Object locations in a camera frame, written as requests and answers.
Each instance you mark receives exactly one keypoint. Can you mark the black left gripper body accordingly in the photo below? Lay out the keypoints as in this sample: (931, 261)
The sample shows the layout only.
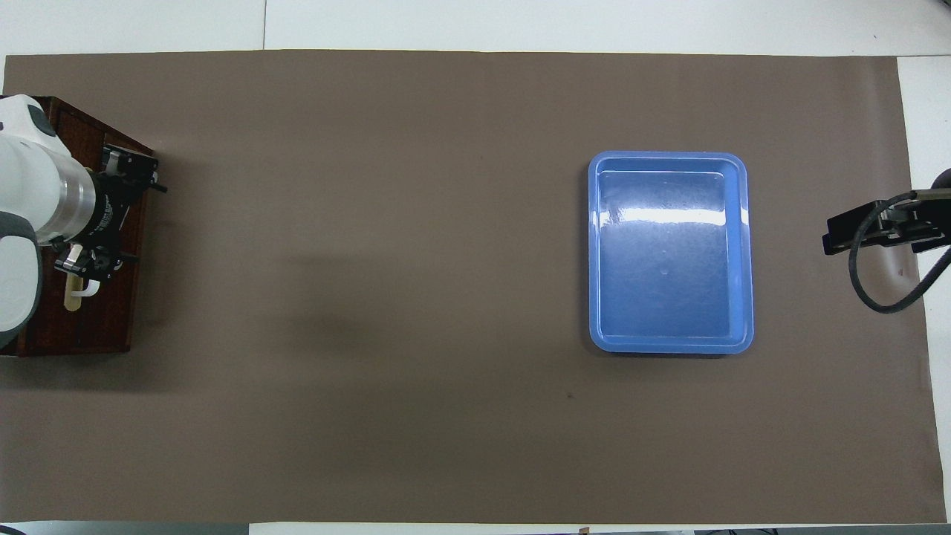
(110, 215)

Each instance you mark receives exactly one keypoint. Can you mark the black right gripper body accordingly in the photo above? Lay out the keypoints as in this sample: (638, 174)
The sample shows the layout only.
(917, 221)

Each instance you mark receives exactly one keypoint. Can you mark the wooden drawer with dark front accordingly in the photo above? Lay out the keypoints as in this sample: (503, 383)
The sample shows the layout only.
(59, 327)

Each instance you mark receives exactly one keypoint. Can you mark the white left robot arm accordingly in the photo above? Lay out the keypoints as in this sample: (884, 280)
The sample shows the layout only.
(30, 178)

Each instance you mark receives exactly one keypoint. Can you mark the dark wooden cabinet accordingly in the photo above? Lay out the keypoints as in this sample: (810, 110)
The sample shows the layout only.
(122, 319)

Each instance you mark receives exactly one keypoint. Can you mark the blue plastic tray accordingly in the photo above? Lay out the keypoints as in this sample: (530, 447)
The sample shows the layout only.
(669, 282)

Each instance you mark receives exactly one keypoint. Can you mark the brown table mat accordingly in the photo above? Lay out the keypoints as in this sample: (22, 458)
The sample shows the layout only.
(371, 297)

